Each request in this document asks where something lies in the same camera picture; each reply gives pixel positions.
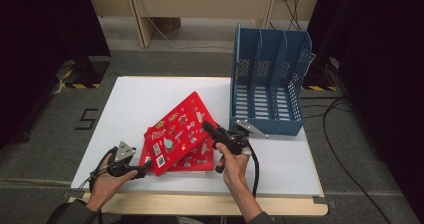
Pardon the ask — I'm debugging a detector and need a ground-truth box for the person's right hand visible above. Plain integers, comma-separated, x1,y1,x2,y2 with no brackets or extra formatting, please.
214,143,251,193

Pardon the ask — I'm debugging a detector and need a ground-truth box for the grey tape piece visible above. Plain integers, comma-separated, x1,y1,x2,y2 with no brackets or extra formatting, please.
313,196,336,209
62,189,84,200

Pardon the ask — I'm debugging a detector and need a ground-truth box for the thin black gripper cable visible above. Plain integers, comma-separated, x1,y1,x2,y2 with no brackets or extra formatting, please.
78,146,118,190

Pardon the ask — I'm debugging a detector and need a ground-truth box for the long black floor cable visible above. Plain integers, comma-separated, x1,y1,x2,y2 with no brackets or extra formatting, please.
299,95,393,224

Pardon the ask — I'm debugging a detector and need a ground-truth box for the light wooden desk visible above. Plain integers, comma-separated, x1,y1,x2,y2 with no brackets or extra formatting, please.
84,0,324,49

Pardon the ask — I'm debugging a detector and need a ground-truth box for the red picture book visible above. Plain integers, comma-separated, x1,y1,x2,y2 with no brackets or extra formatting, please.
139,127,215,172
143,91,220,178

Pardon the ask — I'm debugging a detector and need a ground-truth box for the black stand base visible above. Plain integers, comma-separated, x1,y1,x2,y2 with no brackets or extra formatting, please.
301,53,342,92
55,55,111,90

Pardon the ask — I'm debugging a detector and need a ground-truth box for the white cable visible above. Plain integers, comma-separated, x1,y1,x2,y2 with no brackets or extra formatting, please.
146,17,234,51

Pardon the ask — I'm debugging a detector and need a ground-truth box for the thick black gripper cable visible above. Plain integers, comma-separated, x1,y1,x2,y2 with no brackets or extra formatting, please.
244,145,261,198

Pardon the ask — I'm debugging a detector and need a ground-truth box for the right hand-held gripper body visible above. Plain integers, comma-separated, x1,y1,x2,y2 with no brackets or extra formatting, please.
213,118,270,174

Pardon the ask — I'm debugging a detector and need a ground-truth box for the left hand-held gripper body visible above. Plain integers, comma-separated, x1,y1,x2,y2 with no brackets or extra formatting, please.
105,141,138,179

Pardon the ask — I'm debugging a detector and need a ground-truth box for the blue plastic file rack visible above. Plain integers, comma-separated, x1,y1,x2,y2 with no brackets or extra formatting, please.
228,22,314,137

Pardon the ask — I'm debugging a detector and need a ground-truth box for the brown cardboard box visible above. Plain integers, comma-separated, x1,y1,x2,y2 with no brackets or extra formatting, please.
156,17,182,35

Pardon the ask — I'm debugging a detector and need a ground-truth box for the black power cable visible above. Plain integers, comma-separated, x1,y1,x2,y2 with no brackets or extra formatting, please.
280,0,303,32

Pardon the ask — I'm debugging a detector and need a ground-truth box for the person's left hand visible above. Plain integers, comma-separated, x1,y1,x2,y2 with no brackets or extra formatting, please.
87,152,139,213

